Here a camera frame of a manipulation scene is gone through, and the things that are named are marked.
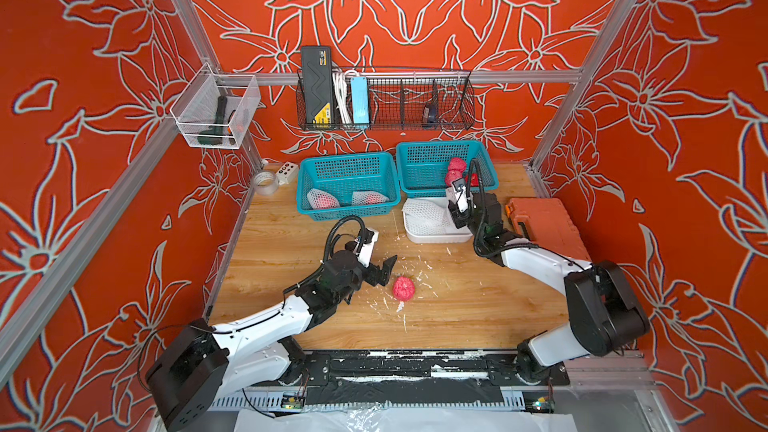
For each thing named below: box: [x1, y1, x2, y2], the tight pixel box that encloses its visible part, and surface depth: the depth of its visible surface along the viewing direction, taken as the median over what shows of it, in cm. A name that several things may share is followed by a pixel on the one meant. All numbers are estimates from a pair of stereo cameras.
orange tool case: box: [505, 198, 592, 263], surface depth 97 cm
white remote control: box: [275, 161, 299, 186], surface depth 116 cm
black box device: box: [302, 46, 333, 126], surface depth 89 cm
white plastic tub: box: [402, 197, 473, 243], surface depth 96 cm
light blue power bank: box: [350, 77, 370, 124], surface depth 92 cm
